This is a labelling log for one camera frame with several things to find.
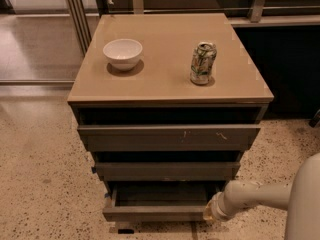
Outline grey bottom drawer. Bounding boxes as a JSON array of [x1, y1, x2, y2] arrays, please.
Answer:
[[103, 181, 225, 222]]

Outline grey drawer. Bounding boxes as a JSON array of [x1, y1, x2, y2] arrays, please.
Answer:
[[78, 124, 260, 152], [103, 181, 225, 222], [95, 162, 240, 181]]

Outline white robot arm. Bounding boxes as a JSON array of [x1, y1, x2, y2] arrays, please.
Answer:
[[203, 153, 320, 240]]

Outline grey middle drawer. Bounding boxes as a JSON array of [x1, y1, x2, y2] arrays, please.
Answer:
[[95, 162, 240, 181]]

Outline grey drawer cabinet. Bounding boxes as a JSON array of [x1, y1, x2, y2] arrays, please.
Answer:
[[66, 12, 275, 224]]

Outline grey top drawer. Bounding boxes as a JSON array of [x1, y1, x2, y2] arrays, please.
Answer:
[[78, 124, 260, 152]]

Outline black tape floor marker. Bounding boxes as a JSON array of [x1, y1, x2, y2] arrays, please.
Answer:
[[118, 229, 134, 234]]

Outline green white drink can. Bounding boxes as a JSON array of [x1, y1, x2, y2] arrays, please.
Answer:
[[190, 42, 217, 85]]

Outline white ceramic bowl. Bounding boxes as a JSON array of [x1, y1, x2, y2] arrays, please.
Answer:
[[103, 39, 143, 71]]

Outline metal shelf bracket right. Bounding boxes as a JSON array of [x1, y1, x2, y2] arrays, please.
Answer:
[[247, 0, 266, 23]]

